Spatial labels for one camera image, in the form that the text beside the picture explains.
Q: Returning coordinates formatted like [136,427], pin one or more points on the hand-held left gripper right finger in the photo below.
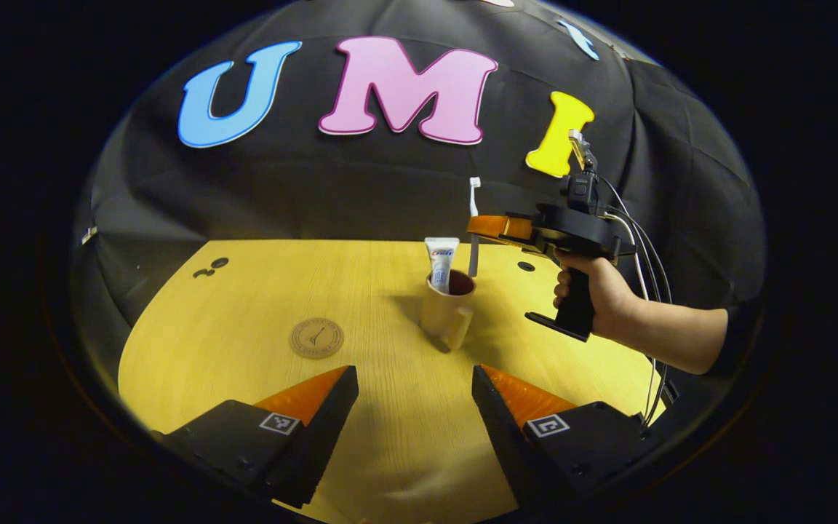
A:
[503,437]

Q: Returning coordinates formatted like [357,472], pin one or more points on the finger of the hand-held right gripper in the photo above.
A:
[495,226]

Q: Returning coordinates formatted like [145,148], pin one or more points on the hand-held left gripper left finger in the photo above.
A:
[317,437]

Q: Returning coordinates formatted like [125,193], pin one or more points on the light blue toothbrush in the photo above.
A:
[473,247]

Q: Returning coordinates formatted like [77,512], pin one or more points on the white toothpaste tube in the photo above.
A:
[441,262]

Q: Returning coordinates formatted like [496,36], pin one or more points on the round brown coaster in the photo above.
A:
[316,338]

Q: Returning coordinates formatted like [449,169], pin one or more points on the beige cup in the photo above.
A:
[437,316]

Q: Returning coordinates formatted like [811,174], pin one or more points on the wooden desktop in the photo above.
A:
[230,364]

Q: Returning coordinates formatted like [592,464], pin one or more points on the black backdrop cloth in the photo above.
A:
[361,189]

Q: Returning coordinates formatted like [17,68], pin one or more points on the metal cloth clip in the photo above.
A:
[89,234]

